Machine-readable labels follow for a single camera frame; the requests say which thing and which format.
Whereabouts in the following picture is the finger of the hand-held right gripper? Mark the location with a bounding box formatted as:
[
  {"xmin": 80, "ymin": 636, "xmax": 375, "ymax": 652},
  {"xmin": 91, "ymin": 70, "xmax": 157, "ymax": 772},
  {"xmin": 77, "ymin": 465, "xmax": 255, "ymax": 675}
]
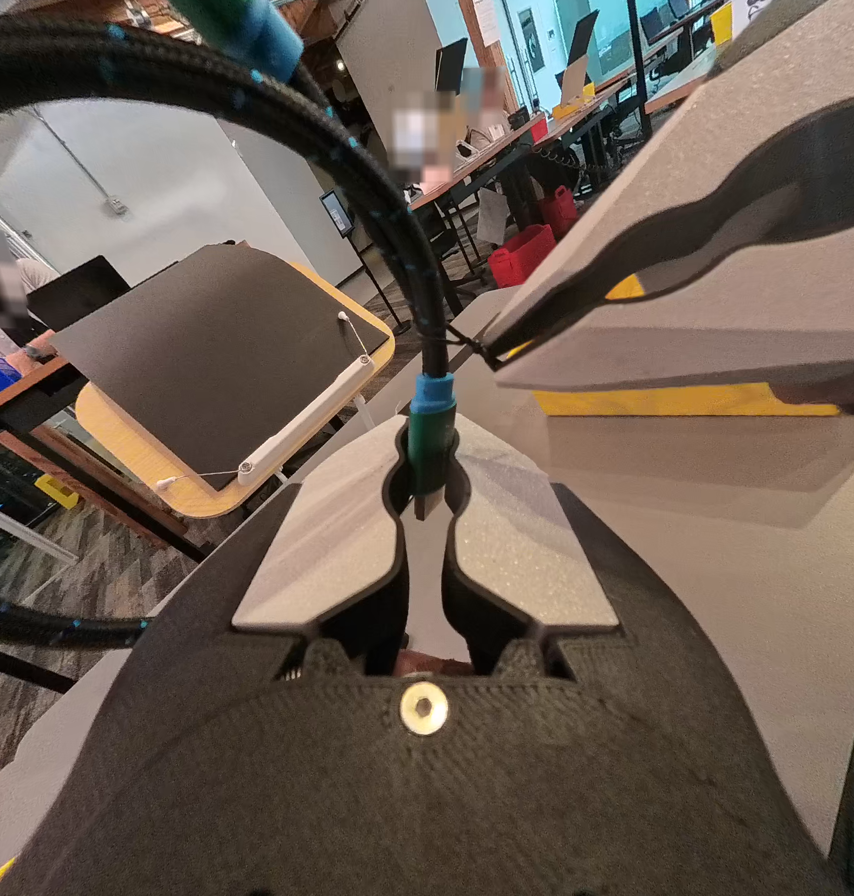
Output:
[
  {"xmin": 483, "ymin": 0, "xmax": 854, "ymax": 354},
  {"xmin": 492, "ymin": 194, "xmax": 854, "ymax": 396}
]

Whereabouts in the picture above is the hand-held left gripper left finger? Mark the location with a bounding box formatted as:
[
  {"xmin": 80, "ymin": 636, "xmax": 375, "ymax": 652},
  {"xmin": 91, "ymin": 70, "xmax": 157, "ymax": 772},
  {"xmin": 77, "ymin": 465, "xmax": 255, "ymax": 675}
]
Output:
[{"xmin": 233, "ymin": 420, "xmax": 408, "ymax": 634}]

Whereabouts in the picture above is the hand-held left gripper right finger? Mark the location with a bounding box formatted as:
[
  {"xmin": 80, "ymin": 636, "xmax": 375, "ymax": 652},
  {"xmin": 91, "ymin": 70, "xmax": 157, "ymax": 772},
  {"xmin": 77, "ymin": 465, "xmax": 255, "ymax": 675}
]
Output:
[{"xmin": 441, "ymin": 418, "xmax": 618, "ymax": 642}]

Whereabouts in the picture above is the green plug braided hdmi cable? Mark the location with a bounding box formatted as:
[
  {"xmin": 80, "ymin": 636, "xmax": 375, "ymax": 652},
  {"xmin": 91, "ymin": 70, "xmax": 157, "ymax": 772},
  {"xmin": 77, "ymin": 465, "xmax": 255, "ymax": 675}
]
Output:
[{"xmin": 0, "ymin": 0, "xmax": 464, "ymax": 649}]

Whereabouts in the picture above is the yellow plastic bin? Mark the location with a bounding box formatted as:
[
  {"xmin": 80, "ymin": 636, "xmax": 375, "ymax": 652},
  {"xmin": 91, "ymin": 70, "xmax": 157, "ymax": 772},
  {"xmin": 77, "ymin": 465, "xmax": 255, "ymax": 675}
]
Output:
[{"xmin": 532, "ymin": 273, "xmax": 842, "ymax": 418}]

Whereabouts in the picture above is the wooden table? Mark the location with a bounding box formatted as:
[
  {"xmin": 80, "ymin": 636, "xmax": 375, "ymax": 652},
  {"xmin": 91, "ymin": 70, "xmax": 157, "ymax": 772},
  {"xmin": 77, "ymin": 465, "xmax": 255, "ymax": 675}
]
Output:
[{"xmin": 399, "ymin": 56, "xmax": 743, "ymax": 214}]

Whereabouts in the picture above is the grey panel with wooden rim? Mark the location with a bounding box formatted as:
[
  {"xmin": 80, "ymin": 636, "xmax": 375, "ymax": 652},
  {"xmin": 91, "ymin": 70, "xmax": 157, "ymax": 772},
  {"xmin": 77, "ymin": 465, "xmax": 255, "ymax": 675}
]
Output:
[{"xmin": 52, "ymin": 243, "xmax": 397, "ymax": 522}]

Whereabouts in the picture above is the small black screen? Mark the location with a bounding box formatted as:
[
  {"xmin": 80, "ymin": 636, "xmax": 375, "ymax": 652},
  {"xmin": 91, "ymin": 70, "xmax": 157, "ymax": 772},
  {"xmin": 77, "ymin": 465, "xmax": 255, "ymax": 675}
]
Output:
[{"xmin": 321, "ymin": 189, "xmax": 359, "ymax": 240}]

